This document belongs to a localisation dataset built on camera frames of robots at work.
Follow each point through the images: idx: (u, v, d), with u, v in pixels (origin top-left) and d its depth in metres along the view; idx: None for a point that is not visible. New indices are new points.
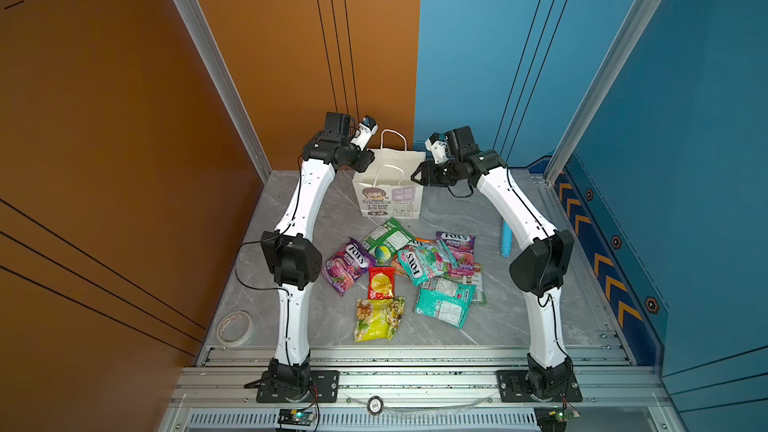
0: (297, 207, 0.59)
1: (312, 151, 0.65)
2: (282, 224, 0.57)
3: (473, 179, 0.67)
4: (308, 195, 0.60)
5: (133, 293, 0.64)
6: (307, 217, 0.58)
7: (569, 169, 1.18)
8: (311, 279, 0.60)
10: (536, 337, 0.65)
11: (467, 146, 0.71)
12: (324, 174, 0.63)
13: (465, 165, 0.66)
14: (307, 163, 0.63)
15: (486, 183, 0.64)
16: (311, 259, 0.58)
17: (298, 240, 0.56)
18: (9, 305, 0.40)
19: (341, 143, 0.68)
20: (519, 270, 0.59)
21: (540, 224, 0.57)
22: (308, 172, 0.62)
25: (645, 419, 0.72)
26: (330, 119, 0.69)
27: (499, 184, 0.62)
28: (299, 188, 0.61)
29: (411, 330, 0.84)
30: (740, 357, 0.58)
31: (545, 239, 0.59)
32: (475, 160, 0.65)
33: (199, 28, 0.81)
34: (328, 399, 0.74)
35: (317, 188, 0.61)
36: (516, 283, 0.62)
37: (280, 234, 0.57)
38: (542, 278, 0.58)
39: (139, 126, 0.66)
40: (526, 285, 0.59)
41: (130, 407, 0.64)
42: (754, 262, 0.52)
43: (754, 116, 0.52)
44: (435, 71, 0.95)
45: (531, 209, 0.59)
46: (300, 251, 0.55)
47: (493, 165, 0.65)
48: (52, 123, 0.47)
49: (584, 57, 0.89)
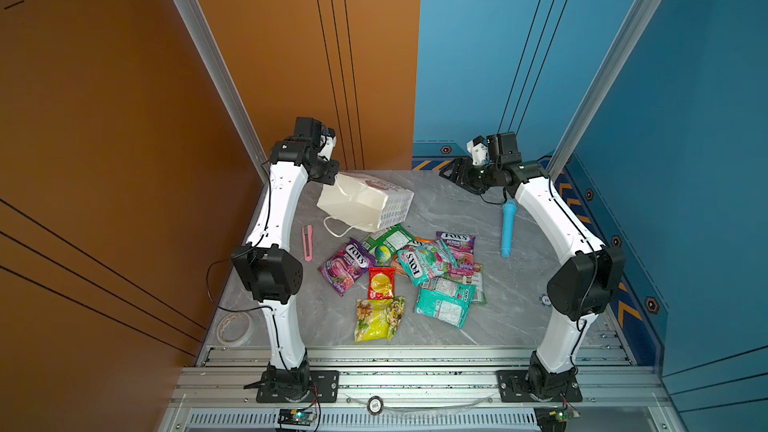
0: (269, 215, 0.54)
1: (280, 153, 0.59)
2: (253, 236, 0.52)
3: (511, 189, 0.64)
4: (280, 201, 0.55)
5: (134, 293, 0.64)
6: (282, 224, 0.54)
7: (570, 169, 1.18)
8: (292, 293, 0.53)
10: (548, 344, 0.63)
11: (510, 153, 0.67)
12: (296, 177, 0.58)
13: (504, 174, 0.63)
14: (276, 167, 0.58)
15: (525, 192, 0.60)
16: (290, 270, 0.54)
17: (274, 251, 0.51)
18: (9, 306, 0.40)
19: (311, 144, 0.62)
20: (558, 288, 0.53)
21: (585, 236, 0.51)
22: (277, 176, 0.57)
25: (645, 419, 0.72)
26: (299, 123, 0.66)
27: (538, 193, 0.58)
28: (269, 194, 0.56)
29: (412, 330, 0.84)
30: (740, 357, 0.58)
31: (590, 253, 0.50)
32: (515, 169, 0.62)
33: (199, 28, 0.81)
34: (328, 399, 0.74)
35: (290, 192, 0.56)
36: (554, 303, 0.55)
37: (254, 247, 0.52)
38: (584, 299, 0.51)
39: (141, 127, 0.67)
40: (565, 305, 0.52)
41: (130, 407, 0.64)
42: (754, 263, 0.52)
43: (753, 116, 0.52)
44: (435, 70, 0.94)
45: (577, 222, 0.53)
46: (276, 264, 0.50)
47: (534, 175, 0.61)
48: (52, 125, 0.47)
49: (585, 58, 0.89)
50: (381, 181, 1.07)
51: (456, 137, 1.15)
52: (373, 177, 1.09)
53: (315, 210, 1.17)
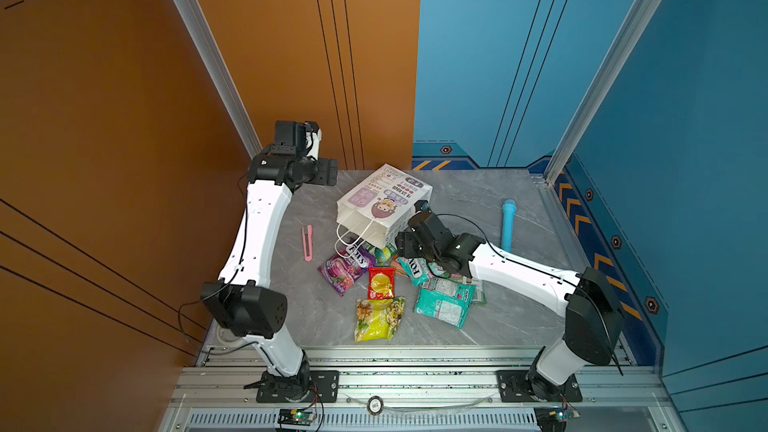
0: (245, 246, 0.47)
1: (259, 170, 0.52)
2: (226, 271, 0.45)
3: (463, 270, 0.61)
4: (260, 227, 0.48)
5: (134, 294, 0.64)
6: (260, 255, 0.47)
7: (569, 169, 1.18)
8: (274, 330, 0.49)
10: (556, 365, 0.59)
11: (441, 234, 0.64)
12: (277, 198, 0.51)
13: (449, 262, 0.60)
14: (253, 186, 0.51)
15: (478, 268, 0.57)
16: (270, 308, 0.47)
17: (249, 289, 0.44)
18: (10, 306, 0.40)
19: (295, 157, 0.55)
20: (580, 343, 0.47)
21: (558, 276, 0.48)
22: (255, 198, 0.50)
25: (645, 419, 0.72)
26: (280, 130, 0.57)
27: (490, 260, 0.55)
28: (245, 220, 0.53)
29: (412, 330, 0.84)
30: (740, 358, 0.58)
31: (575, 291, 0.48)
32: (455, 250, 0.60)
33: (199, 28, 0.81)
34: (327, 399, 0.74)
35: (270, 215, 0.49)
36: (582, 357, 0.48)
37: (229, 283, 0.44)
38: (609, 340, 0.45)
39: (140, 127, 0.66)
40: (597, 354, 0.46)
41: (130, 408, 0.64)
42: (754, 263, 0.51)
43: (753, 115, 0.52)
44: (436, 71, 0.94)
45: (540, 267, 0.51)
46: (252, 304, 0.44)
47: (474, 245, 0.59)
48: (52, 123, 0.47)
49: (585, 57, 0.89)
50: (391, 194, 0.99)
51: (456, 137, 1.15)
52: (382, 189, 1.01)
53: (315, 210, 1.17)
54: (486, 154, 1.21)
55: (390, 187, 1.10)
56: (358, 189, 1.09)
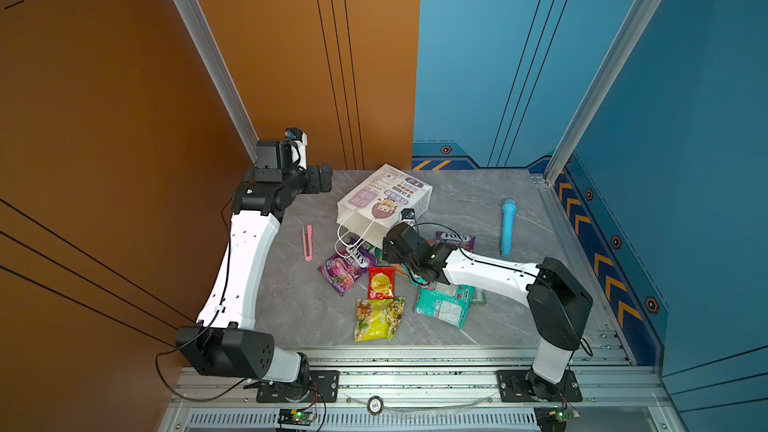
0: (227, 284, 0.43)
1: (243, 199, 0.49)
2: (206, 313, 0.41)
3: (441, 278, 0.64)
4: (243, 262, 0.45)
5: (134, 293, 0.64)
6: (243, 295, 0.43)
7: (569, 169, 1.18)
8: (259, 374, 0.44)
10: (548, 361, 0.60)
11: (418, 244, 0.67)
12: (264, 230, 0.48)
13: (426, 271, 0.63)
14: (238, 217, 0.48)
15: (452, 274, 0.61)
16: (253, 353, 0.42)
17: (230, 333, 0.40)
18: (8, 305, 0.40)
19: (283, 183, 0.53)
20: (548, 330, 0.49)
21: (521, 270, 0.51)
22: (240, 229, 0.47)
25: (645, 419, 0.72)
26: (263, 152, 0.53)
27: (461, 265, 0.59)
28: (228, 254, 0.45)
29: (411, 330, 0.84)
30: (741, 357, 0.58)
31: (539, 280, 0.51)
32: (431, 259, 0.63)
33: (199, 28, 0.81)
34: (328, 399, 0.74)
35: (256, 249, 0.46)
36: (556, 344, 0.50)
37: (208, 327, 0.40)
38: (572, 325, 0.47)
39: (140, 127, 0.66)
40: (563, 340, 0.48)
41: (130, 407, 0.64)
42: (754, 263, 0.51)
43: (752, 115, 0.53)
44: (436, 71, 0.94)
45: (504, 264, 0.54)
46: (235, 350, 0.39)
47: (447, 251, 0.63)
48: (53, 122, 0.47)
49: (585, 57, 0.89)
50: (391, 194, 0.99)
51: (456, 137, 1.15)
52: (382, 189, 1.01)
53: (315, 210, 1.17)
54: (486, 154, 1.21)
55: (390, 187, 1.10)
56: (358, 191, 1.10)
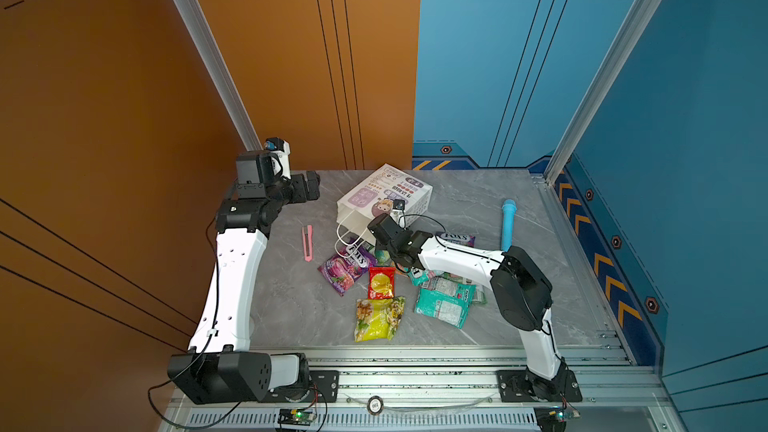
0: (219, 306, 0.42)
1: (228, 217, 0.48)
2: (198, 338, 0.40)
3: (418, 265, 0.68)
4: (233, 281, 0.43)
5: (133, 293, 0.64)
6: (236, 316, 0.42)
7: (569, 169, 1.18)
8: (259, 396, 0.43)
10: (534, 355, 0.62)
11: (397, 233, 0.72)
12: (251, 247, 0.46)
13: (403, 258, 0.67)
14: (224, 235, 0.47)
15: (426, 259, 0.64)
16: (253, 374, 0.42)
17: (227, 356, 0.38)
18: (7, 305, 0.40)
19: (266, 197, 0.51)
20: (512, 312, 0.53)
21: (487, 256, 0.56)
22: (226, 249, 0.46)
25: (645, 419, 0.72)
26: (243, 167, 0.51)
27: (433, 251, 0.63)
28: (216, 274, 0.44)
29: (412, 330, 0.84)
30: (740, 357, 0.58)
31: (502, 265, 0.55)
32: (406, 248, 0.67)
33: (199, 28, 0.81)
34: (328, 399, 0.74)
35: (244, 268, 0.45)
36: (517, 325, 0.55)
37: (202, 353, 0.39)
38: (530, 307, 0.52)
39: (139, 126, 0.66)
40: (525, 321, 0.52)
41: (130, 408, 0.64)
42: (754, 263, 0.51)
43: (752, 115, 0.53)
44: (436, 71, 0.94)
45: (473, 250, 0.58)
46: (231, 373, 0.38)
47: (424, 237, 0.67)
48: (52, 122, 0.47)
49: (585, 57, 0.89)
50: (391, 193, 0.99)
51: (457, 137, 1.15)
52: (382, 189, 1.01)
53: (315, 210, 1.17)
54: (487, 154, 1.20)
55: (391, 187, 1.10)
56: (358, 190, 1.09)
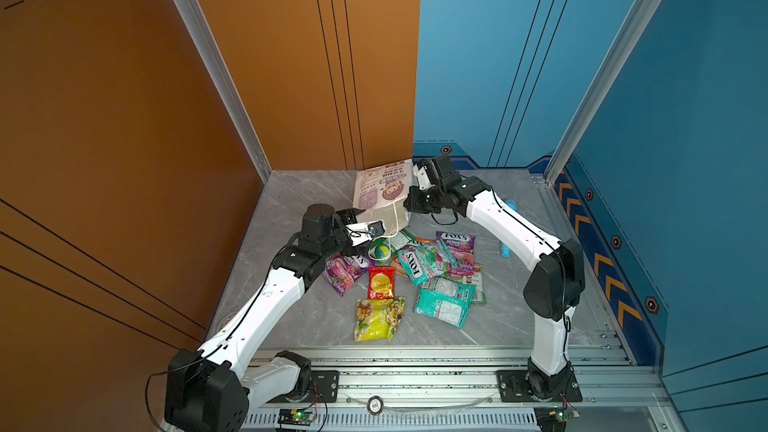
0: (239, 323, 0.46)
1: (285, 259, 0.57)
2: (210, 344, 0.43)
3: (460, 209, 0.65)
4: (261, 311, 0.48)
5: (134, 294, 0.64)
6: (248, 338, 0.45)
7: (569, 169, 1.18)
8: None
10: (540, 348, 0.63)
11: (449, 173, 0.68)
12: (290, 290, 0.53)
13: (450, 197, 0.64)
14: (275, 271, 0.54)
15: (474, 210, 0.61)
16: (228, 408, 0.41)
17: (219, 372, 0.40)
18: (8, 305, 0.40)
19: (320, 255, 0.61)
20: (536, 296, 0.53)
21: (542, 238, 0.53)
22: (271, 282, 0.52)
25: (645, 419, 0.72)
26: (308, 223, 0.58)
27: (488, 208, 0.59)
28: (253, 299, 0.50)
29: (411, 330, 0.84)
30: (740, 358, 0.58)
31: (552, 253, 0.53)
32: (460, 189, 0.63)
33: (199, 28, 0.81)
34: (328, 399, 0.74)
35: (276, 307, 0.50)
36: (533, 310, 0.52)
37: (203, 359, 0.41)
38: (563, 298, 0.52)
39: (139, 125, 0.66)
40: (547, 309, 0.52)
41: (131, 408, 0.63)
42: (753, 263, 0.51)
43: (750, 115, 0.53)
44: (436, 71, 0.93)
45: (529, 226, 0.55)
46: (214, 391, 0.39)
47: (478, 191, 0.62)
48: (52, 123, 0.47)
49: (585, 56, 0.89)
50: (388, 178, 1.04)
51: (456, 137, 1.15)
52: (376, 182, 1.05)
53: None
54: (487, 154, 1.20)
55: (380, 177, 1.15)
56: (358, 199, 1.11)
